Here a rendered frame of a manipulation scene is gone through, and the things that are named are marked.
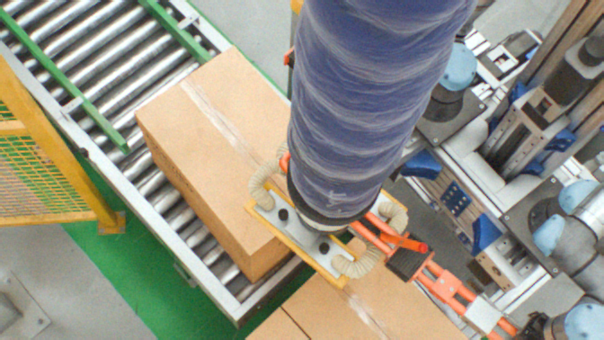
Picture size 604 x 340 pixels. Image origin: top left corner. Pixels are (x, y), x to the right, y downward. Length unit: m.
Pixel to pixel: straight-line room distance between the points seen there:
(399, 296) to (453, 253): 0.51
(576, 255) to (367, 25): 0.74
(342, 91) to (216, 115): 1.17
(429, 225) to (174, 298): 1.12
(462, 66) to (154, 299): 1.67
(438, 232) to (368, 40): 2.02
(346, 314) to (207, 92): 0.89
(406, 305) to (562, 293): 0.98
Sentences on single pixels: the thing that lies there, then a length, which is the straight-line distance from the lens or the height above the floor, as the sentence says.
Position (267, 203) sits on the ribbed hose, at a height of 1.18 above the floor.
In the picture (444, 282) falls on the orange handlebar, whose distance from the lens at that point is 1.62.
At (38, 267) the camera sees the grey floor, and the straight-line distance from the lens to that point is 3.04.
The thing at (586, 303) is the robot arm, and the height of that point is 1.59.
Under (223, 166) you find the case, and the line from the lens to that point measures 2.00.
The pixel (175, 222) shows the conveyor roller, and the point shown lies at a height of 0.55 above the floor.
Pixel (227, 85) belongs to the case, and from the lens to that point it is 2.12.
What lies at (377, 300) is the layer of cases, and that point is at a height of 0.54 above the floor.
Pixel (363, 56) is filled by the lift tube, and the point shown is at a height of 2.09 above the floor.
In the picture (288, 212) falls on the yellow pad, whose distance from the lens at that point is 1.73.
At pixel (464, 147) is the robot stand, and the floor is 0.95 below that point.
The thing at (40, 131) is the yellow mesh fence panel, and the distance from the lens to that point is 2.10.
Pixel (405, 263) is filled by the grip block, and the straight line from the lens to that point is 1.60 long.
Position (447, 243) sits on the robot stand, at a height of 0.21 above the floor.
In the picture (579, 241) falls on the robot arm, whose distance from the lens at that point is 1.39.
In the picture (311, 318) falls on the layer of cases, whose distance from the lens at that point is 2.29.
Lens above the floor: 2.80
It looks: 68 degrees down
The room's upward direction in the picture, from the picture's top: 5 degrees clockwise
